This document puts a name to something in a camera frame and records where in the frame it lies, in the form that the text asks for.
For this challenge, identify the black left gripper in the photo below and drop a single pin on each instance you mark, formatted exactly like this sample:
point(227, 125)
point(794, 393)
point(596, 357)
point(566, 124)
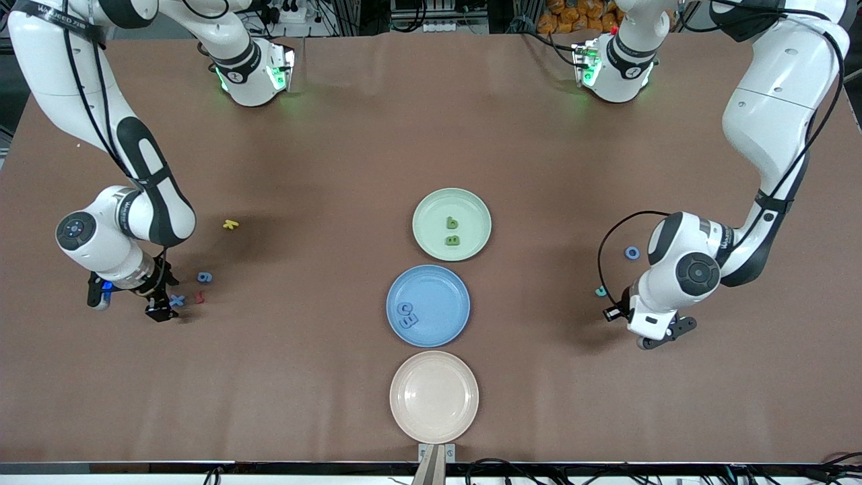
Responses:
point(624, 303)

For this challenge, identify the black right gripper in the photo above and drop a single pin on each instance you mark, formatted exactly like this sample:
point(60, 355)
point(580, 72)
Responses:
point(157, 289)

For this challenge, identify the blue foam letter x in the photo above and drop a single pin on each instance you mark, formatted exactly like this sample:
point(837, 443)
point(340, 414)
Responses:
point(178, 301)

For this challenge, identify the blue foam letter m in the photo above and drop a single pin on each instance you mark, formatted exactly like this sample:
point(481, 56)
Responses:
point(409, 321)

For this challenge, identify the blue foam letter G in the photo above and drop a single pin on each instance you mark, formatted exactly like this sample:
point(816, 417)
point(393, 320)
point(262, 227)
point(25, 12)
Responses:
point(400, 309)

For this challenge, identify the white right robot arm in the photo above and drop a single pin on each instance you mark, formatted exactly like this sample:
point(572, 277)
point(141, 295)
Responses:
point(101, 249)

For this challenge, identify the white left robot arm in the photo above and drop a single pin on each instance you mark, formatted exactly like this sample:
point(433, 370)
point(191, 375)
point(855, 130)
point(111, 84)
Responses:
point(680, 276)

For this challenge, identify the blue foam letter O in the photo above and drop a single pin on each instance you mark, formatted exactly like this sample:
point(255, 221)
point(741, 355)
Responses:
point(627, 253)

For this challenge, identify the brown table cover sheet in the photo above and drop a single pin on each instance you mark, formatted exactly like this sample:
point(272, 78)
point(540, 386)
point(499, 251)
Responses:
point(135, 404)

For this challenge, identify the blue plate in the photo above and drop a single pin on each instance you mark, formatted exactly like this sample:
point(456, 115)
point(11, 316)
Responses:
point(438, 333)

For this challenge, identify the beige plate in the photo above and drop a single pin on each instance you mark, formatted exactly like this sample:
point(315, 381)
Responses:
point(434, 397)

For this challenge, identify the light green plate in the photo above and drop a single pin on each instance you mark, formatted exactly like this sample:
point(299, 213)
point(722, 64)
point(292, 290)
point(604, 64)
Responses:
point(431, 209)

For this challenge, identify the orange packaged goods pile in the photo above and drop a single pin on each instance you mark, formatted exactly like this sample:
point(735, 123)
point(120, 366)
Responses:
point(572, 17)

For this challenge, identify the white power strip with plugs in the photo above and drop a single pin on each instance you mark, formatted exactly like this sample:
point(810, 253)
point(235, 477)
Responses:
point(296, 13)

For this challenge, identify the grey camera pole bracket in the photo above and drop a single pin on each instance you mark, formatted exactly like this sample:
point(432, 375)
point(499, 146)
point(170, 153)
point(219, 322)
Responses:
point(436, 465)

